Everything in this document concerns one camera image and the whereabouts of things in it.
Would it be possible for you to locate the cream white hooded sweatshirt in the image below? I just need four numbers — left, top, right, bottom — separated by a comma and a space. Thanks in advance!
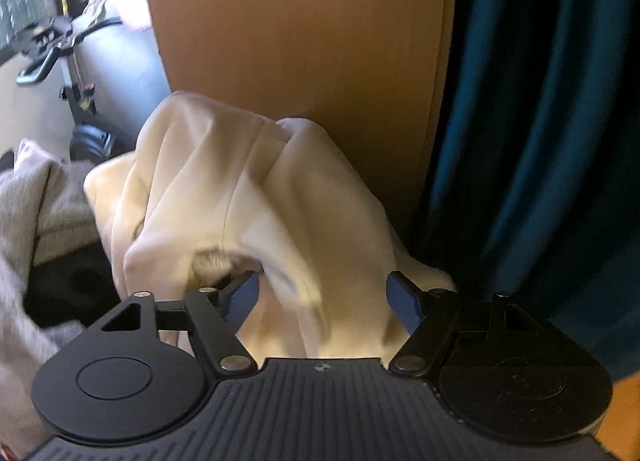
84, 92, 454, 360

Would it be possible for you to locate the black fleece garment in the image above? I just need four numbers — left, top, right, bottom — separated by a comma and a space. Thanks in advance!
23, 242, 120, 329

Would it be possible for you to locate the teal curtain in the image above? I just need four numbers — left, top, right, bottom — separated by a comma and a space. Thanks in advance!
407, 0, 639, 380

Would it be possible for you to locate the grey knit sweater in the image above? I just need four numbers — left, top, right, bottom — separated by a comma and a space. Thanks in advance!
1, 139, 101, 458

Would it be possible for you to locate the wooden wardrobe panel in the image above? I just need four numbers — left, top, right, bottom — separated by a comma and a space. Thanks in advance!
148, 0, 454, 216

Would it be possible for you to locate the black exercise bike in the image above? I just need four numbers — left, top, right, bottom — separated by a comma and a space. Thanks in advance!
6, 0, 134, 163

